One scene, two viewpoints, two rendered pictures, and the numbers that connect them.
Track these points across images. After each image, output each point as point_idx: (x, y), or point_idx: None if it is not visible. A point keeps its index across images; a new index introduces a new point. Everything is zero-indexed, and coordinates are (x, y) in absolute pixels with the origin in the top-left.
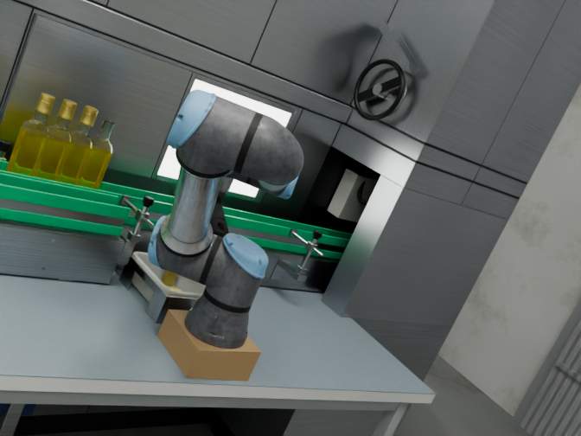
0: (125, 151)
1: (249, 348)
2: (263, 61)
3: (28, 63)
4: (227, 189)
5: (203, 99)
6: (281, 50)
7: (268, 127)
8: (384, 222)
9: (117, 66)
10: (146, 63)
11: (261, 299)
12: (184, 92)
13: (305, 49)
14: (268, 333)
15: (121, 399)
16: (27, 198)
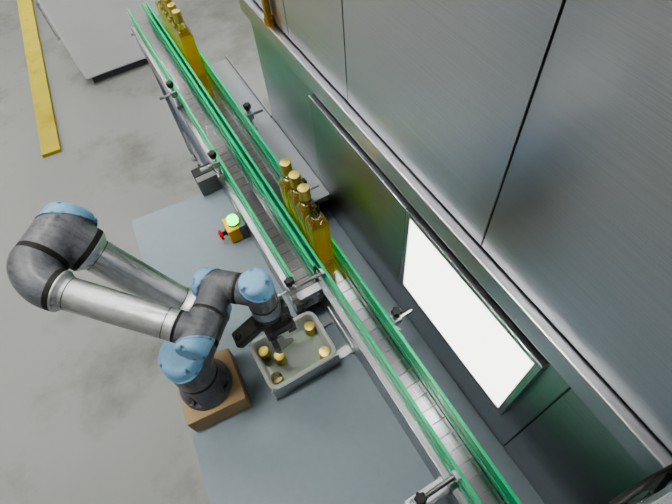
0: (378, 243)
1: (189, 414)
2: (498, 256)
3: (315, 131)
4: (256, 319)
5: (42, 209)
6: (525, 260)
7: (9, 253)
8: None
9: (354, 163)
10: (370, 173)
11: (389, 469)
12: (403, 224)
13: (573, 291)
14: (302, 466)
15: None
16: (254, 220)
